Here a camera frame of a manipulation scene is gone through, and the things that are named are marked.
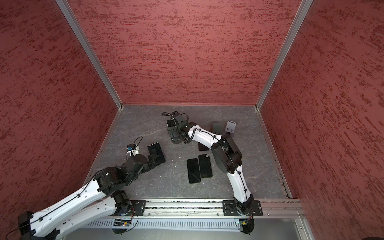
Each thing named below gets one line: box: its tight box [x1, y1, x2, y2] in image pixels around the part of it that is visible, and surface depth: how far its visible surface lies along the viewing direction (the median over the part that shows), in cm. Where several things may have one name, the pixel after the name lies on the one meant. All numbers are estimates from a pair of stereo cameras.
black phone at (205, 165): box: [198, 153, 213, 178], surface depth 89 cm
